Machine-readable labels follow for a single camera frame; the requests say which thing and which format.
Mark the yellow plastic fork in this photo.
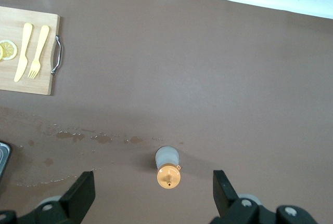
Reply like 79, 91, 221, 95
27, 24, 50, 80

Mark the wooden cutting board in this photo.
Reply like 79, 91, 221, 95
0, 6, 63, 96

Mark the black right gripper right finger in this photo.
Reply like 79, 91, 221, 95
210, 169, 319, 224

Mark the yellow plastic knife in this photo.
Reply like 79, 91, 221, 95
13, 22, 34, 83

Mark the silver kitchen scale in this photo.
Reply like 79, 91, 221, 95
0, 140, 13, 183

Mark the translucent squeeze bottle orange cap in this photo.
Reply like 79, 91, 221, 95
155, 145, 182, 190

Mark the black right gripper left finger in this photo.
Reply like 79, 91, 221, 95
0, 170, 96, 224

